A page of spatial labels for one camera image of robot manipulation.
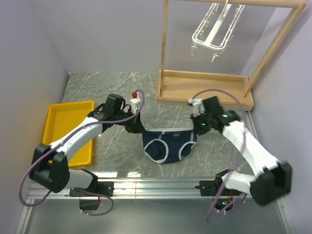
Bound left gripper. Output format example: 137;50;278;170
113;107;146;133

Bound navy blue underwear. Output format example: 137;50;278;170
142;128;197;164

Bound white clip hanger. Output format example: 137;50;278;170
191;0;245;62

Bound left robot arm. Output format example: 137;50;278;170
26;89;145;196

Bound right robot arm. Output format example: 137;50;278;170
188;96;293;206

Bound yellow plastic tray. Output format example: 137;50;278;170
42;100;95;168

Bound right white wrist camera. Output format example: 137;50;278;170
188;97;205;117

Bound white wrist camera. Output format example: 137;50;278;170
188;97;205;117
129;92;142;114

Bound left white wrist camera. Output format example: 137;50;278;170
129;92;142;114

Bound wooden hanging rack frame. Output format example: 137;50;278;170
156;0;308;111

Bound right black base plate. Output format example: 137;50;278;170
195;180;241;196

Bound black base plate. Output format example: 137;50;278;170
195;180;241;196
69;181;114;197

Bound aluminium rail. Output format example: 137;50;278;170
26;177;217;200

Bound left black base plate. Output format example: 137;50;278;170
69;181;114;197

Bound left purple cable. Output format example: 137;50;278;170
19;89;145;216

